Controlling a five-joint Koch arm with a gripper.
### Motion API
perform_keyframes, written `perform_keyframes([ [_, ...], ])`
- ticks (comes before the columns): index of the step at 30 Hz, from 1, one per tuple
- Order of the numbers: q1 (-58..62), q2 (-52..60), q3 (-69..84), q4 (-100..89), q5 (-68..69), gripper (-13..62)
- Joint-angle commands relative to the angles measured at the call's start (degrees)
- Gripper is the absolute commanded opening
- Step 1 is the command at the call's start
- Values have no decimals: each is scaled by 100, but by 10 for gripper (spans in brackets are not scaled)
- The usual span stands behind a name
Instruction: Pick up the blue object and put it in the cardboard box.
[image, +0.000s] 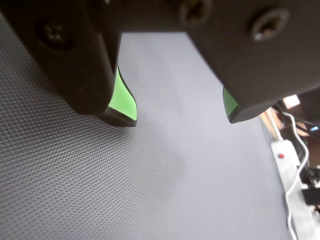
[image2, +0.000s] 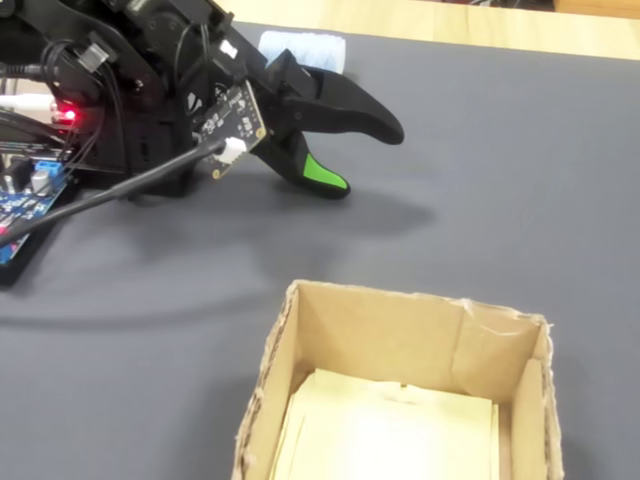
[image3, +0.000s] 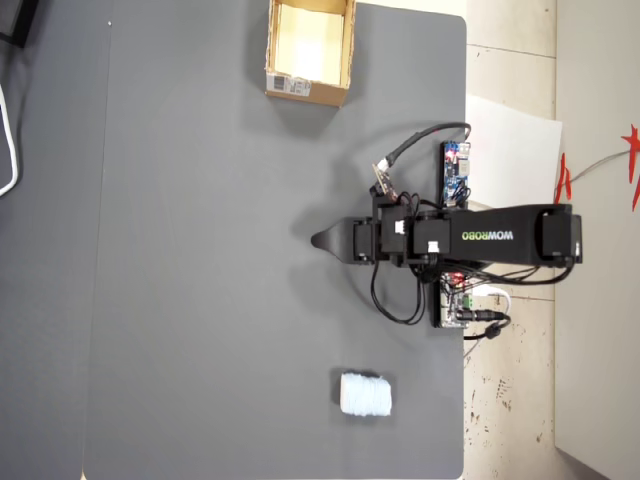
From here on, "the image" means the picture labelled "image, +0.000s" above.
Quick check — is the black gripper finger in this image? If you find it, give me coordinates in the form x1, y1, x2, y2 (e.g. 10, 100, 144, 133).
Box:
0, 0, 138, 128
174, 0, 320, 125

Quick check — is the white power strip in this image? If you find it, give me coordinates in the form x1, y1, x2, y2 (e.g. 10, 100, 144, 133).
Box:
269, 139, 320, 240

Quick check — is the black power plug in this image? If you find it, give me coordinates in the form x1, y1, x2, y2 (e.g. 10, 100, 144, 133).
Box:
299, 166, 320, 186

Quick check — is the grey rubber table mat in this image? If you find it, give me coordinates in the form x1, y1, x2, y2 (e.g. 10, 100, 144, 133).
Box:
0, 12, 298, 240

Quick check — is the white power cable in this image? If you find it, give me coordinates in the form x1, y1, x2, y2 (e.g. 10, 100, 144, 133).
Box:
281, 111, 311, 240

